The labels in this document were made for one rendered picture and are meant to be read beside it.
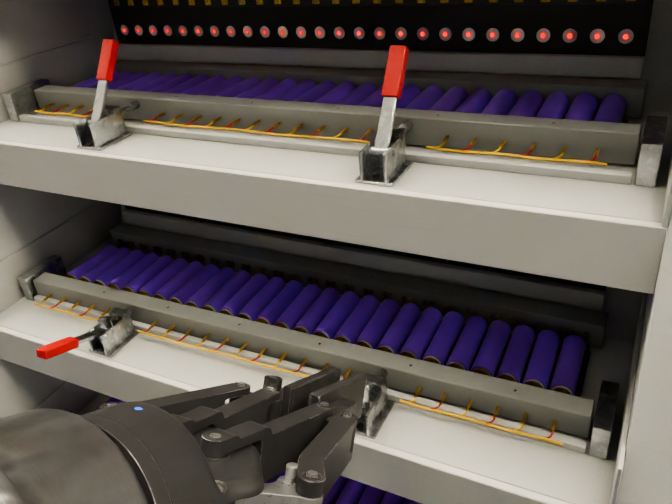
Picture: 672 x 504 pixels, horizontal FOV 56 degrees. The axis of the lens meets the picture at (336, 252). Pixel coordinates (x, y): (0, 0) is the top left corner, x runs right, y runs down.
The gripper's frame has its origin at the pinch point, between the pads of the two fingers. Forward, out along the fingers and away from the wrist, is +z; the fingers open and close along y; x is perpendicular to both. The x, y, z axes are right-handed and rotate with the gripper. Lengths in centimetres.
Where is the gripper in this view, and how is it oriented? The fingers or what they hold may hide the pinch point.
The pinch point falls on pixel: (324, 402)
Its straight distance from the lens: 42.7
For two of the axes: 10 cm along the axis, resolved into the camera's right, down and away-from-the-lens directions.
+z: 4.3, -0.1, 9.0
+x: 1.4, -9.9, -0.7
